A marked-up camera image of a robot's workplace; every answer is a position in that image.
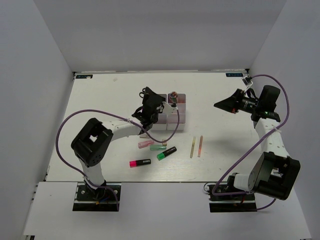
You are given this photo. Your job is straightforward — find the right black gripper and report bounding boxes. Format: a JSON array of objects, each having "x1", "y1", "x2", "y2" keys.
[{"x1": 214, "y1": 88, "x2": 262, "y2": 114}]

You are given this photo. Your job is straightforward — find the pink transparent highlighter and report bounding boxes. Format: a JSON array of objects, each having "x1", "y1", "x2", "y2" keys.
[{"x1": 138, "y1": 140, "x2": 155, "y2": 149}]

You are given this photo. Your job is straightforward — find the green transparent highlighter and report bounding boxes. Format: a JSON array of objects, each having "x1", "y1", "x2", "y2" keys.
[{"x1": 149, "y1": 144, "x2": 167, "y2": 151}]

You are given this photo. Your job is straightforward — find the pink glue stick tube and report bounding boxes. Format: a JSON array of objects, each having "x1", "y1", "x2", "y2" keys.
[{"x1": 168, "y1": 91, "x2": 179, "y2": 104}]

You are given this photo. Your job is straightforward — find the yellow thin pen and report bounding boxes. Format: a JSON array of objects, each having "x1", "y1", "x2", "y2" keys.
[{"x1": 189, "y1": 136, "x2": 196, "y2": 159}]

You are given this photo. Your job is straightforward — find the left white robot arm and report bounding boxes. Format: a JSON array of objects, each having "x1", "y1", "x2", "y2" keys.
[{"x1": 71, "y1": 87, "x2": 166, "y2": 200}]

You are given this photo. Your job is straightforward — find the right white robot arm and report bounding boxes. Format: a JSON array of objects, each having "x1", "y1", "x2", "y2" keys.
[{"x1": 211, "y1": 85, "x2": 301, "y2": 201}]

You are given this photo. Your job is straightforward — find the left white organizer box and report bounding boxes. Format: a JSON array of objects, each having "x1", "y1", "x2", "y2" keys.
[{"x1": 143, "y1": 91, "x2": 167, "y2": 131}]

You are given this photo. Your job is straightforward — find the white organizer box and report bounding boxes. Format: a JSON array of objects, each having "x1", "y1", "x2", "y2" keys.
[
  {"x1": 143, "y1": 91, "x2": 167, "y2": 131},
  {"x1": 166, "y1": 93, "x2": 187, "y2": 132}
]

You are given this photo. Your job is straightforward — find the grey eraser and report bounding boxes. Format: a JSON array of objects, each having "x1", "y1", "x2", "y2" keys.
[{"x1": 139, "y1": 134, "x2": 149, "y2": 139}]

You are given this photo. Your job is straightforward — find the right white organizer box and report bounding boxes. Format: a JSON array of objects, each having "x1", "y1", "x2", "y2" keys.
[{"x1": 166, "y1": 93, "x2": 187, "y2": 132}]

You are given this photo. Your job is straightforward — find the right blue label sticker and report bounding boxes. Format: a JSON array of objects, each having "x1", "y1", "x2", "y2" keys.
[{"x1": 225, "y1": 72, "x2": 244, "y2": 78}]

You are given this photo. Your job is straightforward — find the blue label sticker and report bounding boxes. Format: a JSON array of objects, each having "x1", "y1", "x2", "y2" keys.
[
  {"x1": 75, "y1": 74, "x2": 93, "y2": 79},
  {"x1": 225, "y1": 72, "x2": 244, "y2": 78}
]

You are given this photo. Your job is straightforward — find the green black highlighter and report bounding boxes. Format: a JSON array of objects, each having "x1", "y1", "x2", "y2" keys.
[{"x1": 156, "y1": 146, "x2": 177, "y2": 161}]

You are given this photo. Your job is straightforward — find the pink black highlighter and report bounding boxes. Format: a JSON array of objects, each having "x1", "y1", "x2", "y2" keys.
[{"x1": 129, "y1": 159, "x2": 151, "y2": 168}]

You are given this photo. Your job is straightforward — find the left blue label sticker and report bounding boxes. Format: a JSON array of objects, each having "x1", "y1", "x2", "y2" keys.
[{"x1": 75, "y1": 74, "x2": 93, "y2": 79}]

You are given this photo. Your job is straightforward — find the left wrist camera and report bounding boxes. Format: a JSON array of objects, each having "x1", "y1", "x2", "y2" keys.
[{"x1": 160, "y1": 101, "x2": 178, "y2": 115}]

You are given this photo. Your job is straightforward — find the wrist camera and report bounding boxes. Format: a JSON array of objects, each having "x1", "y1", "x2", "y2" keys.
[
  {"x1": 160, "y1": 101, "x2": 178, "y2": 115},
  {"x1": 241, "y1": 76, "x2": 253, "y2": 92}
]

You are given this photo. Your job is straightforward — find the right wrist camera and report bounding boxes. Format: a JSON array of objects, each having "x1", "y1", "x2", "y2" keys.
[{"x1": 241, "y1": 76, "x2": 253, "y2": 92}]

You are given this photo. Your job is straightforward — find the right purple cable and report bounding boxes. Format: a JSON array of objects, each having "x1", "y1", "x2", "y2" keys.
[{"x1": 211, "y1": 73, "x2": 290, "y2": 211}]

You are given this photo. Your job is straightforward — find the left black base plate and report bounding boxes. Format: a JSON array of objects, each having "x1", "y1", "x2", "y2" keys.
[{"x1": 72, "y1": 183, "x2": 122, "y2": 212}]

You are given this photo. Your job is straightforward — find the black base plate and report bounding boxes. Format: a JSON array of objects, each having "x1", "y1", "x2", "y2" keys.
[
  {"x1": 203, "y1": 182, "x2": 257, "y2": 213},
  {"x1": 72, "y1": 183, "x2": 122, "y2": 212}
]

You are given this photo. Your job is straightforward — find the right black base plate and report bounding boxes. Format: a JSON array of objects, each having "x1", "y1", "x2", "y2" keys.
[{"x1": 203, "y1": 182, "x2": 257, "y2": 213}]

